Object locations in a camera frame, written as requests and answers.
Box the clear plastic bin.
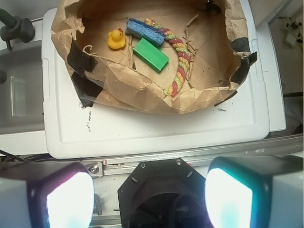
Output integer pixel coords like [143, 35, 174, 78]
[0, 41, 44, 134]

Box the green rectangular block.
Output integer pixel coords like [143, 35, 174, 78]
[133, 38, 169, 73]

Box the aluminium extrusion rail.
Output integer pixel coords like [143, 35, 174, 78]
[0, 133, 304, 178]

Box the dark grey clamp knob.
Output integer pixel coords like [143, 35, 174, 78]
[0, 9, 35, 51]

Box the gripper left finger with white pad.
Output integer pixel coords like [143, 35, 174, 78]
[0, 162, 95, 228]

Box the crumpled brown paper bag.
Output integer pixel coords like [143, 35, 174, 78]
[51, 0, 257, 114]

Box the yellow rubber duck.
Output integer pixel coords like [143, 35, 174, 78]
[107, 28, 126, 50]

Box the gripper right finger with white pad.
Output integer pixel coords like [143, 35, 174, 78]
[205, 155, 304, 228]

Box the multicolour twisted rope toy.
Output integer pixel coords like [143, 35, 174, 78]
[144, 18, 190, 97]

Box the blue sponge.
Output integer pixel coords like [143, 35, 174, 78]
[125, 18, 165, 47]

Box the white plastic tray lid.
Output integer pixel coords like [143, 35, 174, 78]
[41, 9, 270, 159]

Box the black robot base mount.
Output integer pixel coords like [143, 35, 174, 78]
[118, 158, 213, 228]

